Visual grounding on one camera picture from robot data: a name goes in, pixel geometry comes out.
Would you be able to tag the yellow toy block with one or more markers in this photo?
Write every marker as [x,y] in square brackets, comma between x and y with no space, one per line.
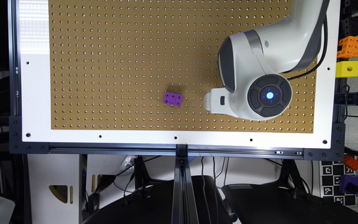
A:
[347,69]

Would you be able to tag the black chair right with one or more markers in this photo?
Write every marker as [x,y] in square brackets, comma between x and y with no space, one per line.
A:
[261,204]

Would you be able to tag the orange toy block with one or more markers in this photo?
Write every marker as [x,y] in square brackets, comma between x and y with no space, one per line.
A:
[349,47]

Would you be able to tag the black toy blocks stack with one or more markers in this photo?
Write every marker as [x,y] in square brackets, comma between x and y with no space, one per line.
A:
[348,23]

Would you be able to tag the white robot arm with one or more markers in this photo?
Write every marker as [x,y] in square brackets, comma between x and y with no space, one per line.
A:
[251,63]

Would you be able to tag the brown pegboard panel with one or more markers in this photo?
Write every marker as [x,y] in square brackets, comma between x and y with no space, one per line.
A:
[112,61]

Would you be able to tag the black chair left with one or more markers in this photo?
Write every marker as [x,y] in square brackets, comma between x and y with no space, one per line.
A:
[156,208]

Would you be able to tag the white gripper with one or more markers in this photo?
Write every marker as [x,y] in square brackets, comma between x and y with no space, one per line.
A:
[220,101]

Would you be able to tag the dark aluminium table frame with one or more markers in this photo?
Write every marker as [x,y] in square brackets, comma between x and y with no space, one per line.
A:
[54,155]

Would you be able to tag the purple block with black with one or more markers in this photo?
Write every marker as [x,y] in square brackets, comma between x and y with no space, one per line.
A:
[348,184]

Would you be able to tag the purple toy block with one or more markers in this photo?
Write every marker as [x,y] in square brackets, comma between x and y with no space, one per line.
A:
[173,99]

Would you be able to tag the black chair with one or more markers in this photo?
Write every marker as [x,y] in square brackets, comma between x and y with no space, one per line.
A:
[156,208]
[261,204]

